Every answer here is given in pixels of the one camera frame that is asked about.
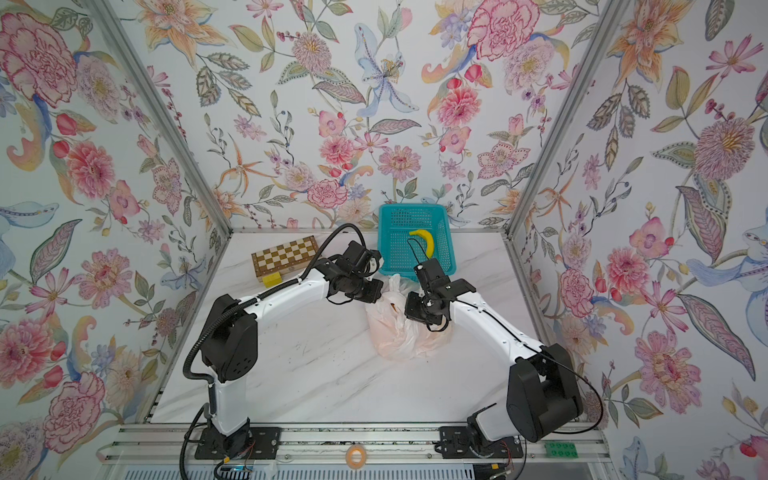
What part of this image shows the thin black right cable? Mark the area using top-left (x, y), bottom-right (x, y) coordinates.
top-left (406, 237), bottom-right (605, 436)

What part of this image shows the teal plastic basket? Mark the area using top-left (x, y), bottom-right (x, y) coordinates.
top-left (378, 203), bottom-right (457, 280)

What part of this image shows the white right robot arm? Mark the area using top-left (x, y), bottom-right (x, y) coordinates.
top-left (405, 259), bottom-right (584, 445)

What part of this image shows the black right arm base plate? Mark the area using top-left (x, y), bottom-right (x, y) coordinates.
top-left (434, 417), bottom-right (523, 461)

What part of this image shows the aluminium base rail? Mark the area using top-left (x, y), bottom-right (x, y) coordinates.
top-left (95, 422), bottom-right (613, 466)

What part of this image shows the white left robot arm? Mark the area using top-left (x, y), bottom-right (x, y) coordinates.
top-left (183, 241), bottom-right (383, 437)

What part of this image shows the aluminium corner post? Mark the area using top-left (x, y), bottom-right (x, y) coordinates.
top-left (84, 0), bottom-right (233, 240)
top-left (505, 1), bottom-right (630, 240)

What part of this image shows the aluminium corner post left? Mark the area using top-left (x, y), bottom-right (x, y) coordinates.
top-left (84, 0), bottom-right (233, 240)

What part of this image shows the green toy brick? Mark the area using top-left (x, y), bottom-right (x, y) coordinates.
top-left (544, 441), bottom-right (579, 459)

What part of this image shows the black corrugated cable conduit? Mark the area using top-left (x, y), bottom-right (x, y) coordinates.
top-left (182, 223), bottom-right (368, 384)

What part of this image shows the translucent white plastic bag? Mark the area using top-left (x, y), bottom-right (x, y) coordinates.
top-left (365, 274), bottom-right (454, 361)

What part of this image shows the aluminium corner post right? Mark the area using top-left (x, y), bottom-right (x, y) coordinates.
top-left (505, 1), bottom-right (630, 240)

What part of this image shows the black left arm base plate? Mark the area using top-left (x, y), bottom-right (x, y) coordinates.
top-left (194, 421), bottom-right (282, 461)

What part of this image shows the wooden chess board box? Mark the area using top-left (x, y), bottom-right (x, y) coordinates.
top-left (251, 235), bottom-right (318, 281)

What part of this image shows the yellow foam block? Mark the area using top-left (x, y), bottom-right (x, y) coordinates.
top-left (261, 272), bottom-right (283, 288)

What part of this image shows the yellow banana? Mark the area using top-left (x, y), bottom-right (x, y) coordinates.
top-left (409, 229), bottom-right (435, 258)

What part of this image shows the beige tape roll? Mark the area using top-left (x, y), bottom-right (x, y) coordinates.
top-left (345, 444), bottom-right (367, 470)

